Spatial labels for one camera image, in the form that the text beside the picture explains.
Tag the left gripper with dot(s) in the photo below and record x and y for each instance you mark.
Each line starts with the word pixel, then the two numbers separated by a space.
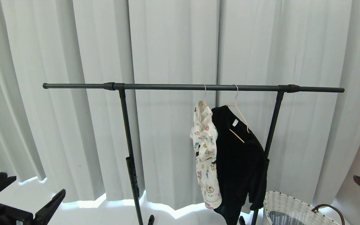
pixel 2 217

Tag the black short-sleeved shirt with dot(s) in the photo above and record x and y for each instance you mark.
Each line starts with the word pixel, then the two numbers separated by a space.
pixel 239 168

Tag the pink clothes hanger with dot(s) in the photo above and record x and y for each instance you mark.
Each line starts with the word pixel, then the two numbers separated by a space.
pixel 205 93
pixel 242 116

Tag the cream printed garment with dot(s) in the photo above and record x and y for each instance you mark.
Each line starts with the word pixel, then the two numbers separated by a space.
pixel 206 156

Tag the white laundry basket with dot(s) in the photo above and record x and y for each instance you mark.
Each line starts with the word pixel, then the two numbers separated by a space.
pixel 286 206

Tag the black clothes rack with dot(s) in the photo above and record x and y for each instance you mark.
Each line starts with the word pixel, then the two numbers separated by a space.
pixel 167 86

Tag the white curtain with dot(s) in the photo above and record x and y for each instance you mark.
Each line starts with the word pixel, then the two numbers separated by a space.
pixel 173 47

